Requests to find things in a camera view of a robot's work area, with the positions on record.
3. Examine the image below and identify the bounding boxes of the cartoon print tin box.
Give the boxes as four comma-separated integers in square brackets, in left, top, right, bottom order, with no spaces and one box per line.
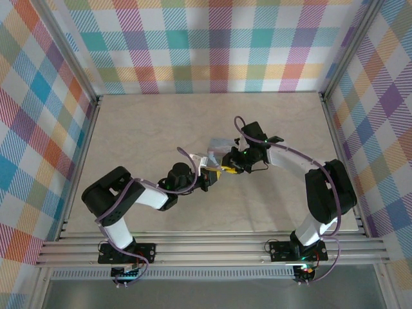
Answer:
[205,137,239,169]

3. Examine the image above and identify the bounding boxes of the grey metal panel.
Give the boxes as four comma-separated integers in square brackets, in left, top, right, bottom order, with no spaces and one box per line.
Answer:
[41,265,387,309]

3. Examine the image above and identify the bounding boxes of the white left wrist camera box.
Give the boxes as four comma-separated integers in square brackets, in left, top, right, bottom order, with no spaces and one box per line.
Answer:
[189,153,209,171]

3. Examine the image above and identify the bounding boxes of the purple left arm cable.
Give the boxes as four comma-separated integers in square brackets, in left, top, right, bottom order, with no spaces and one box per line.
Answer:
[95,146,202,288]

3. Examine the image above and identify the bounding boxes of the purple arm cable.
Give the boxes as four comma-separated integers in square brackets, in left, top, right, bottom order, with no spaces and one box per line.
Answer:
[95,146,202,288]
[233,115,344,286]

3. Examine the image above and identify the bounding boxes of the long aluminium mounting rail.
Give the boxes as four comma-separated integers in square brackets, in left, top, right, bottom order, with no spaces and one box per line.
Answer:
[34,232,391,268]

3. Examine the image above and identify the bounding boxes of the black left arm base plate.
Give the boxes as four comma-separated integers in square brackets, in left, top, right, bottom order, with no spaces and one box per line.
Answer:
[98,243,157,265]

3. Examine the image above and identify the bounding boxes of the aluminium side rail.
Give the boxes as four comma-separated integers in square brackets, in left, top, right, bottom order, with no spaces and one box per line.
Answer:
[318,92,370,239]
[55,95,104,242]

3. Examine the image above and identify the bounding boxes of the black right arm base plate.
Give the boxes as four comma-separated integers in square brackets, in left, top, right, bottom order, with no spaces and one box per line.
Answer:
[268,243,329,262]

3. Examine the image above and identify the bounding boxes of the grey slotted cable duct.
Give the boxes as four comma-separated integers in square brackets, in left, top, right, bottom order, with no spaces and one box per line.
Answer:
[50,268,296,281]

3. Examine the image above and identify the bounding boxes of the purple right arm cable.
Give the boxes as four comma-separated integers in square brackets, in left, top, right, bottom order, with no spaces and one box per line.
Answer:
[233,115,344,286]

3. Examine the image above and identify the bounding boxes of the aluminium frame post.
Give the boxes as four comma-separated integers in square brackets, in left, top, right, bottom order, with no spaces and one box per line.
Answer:
[321,0,389,101]
[32,0,104,104]

